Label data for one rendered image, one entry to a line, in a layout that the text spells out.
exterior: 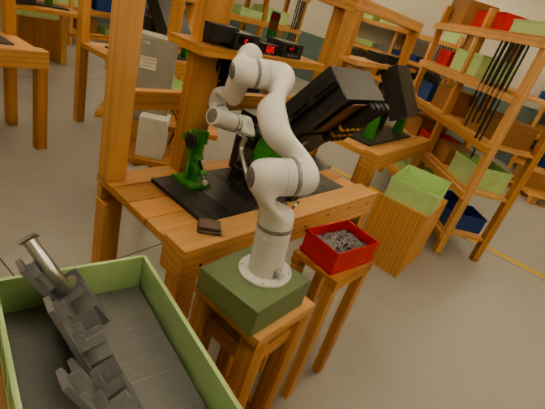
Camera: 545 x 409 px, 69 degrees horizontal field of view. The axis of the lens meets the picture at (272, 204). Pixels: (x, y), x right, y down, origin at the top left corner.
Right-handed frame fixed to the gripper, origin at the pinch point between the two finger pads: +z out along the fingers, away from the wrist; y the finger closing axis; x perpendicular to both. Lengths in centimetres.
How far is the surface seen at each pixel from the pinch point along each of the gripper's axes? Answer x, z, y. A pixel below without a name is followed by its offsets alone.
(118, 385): -16, -99, -91
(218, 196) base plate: 20.6, -12.2, -28.8
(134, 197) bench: 39, -46, -27
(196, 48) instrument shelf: -4.5, -39.1, 27.0
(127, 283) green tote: 13, -73, -66
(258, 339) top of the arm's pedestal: -19, -51, -91
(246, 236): 2, -20, -53
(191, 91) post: 15.1, -24.8, 20.9
